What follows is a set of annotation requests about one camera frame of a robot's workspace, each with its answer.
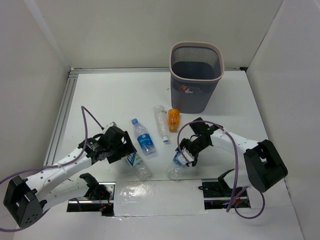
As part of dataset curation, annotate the green white label bottle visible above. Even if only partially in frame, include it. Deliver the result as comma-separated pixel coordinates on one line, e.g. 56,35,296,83
125,152,152,181

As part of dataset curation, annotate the blue label blue cap bottle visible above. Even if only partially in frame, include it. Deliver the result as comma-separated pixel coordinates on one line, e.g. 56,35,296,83
131,118,156,158

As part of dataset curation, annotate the blue label crushed bottle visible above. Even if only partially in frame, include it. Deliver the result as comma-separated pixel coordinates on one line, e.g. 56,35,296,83
165,151,190,180

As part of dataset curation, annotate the orange plastic bottle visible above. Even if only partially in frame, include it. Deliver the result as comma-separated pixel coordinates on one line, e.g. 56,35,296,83
167,108,180,132

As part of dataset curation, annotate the clear unlabelled plastic bottle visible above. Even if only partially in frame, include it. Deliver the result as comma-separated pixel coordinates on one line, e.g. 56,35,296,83
153,105,169,144

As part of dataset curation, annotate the red label plastic bottle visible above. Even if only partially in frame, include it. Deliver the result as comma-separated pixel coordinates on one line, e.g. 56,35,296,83
178,84,194,94

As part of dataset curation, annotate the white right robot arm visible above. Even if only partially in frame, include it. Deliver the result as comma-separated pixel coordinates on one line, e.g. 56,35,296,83
176,117,288,196

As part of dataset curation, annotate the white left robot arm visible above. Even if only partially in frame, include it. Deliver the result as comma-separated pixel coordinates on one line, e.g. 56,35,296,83
3,125,136,229

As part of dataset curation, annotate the grey mesh waste bin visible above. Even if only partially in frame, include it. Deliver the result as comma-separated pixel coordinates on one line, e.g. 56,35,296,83
169,41,225,114

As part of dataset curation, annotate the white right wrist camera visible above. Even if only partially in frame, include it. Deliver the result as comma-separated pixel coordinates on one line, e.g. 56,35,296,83
176,148,195,166

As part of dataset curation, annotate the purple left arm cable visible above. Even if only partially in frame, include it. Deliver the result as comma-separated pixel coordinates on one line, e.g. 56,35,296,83
0,105,106,232

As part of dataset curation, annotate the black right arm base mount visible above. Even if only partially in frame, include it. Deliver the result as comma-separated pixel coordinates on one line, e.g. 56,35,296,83
197,168,252,210

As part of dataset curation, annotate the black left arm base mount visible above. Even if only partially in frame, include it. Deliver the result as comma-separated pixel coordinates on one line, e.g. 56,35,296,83
66,173,115,217

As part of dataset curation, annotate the aluminium frame rail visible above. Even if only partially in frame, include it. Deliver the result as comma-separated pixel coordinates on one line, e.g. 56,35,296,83
44,67,259,165

